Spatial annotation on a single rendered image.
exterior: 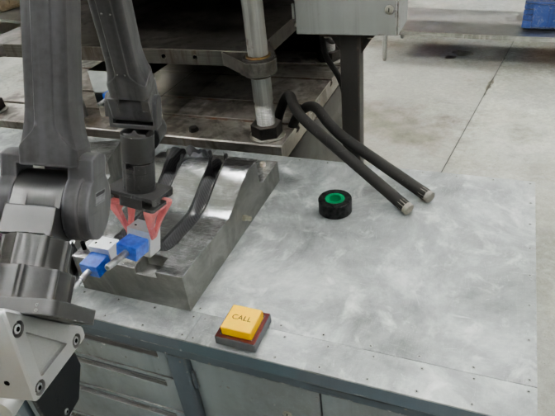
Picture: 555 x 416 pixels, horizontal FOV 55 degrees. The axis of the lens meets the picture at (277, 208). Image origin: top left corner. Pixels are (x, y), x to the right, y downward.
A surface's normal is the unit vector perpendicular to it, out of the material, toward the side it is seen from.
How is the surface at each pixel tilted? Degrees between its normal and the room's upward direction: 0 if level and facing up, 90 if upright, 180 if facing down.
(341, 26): 90
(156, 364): 90
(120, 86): 111
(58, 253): 79
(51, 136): 71
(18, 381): 82
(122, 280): 90
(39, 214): 39
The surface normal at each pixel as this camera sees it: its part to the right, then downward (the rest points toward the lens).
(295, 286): -0.10, -0.82
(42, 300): -0.18, -0.31
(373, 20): -0.36, 0.55
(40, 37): -0.03, 0.25
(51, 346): 0.98, 0.02
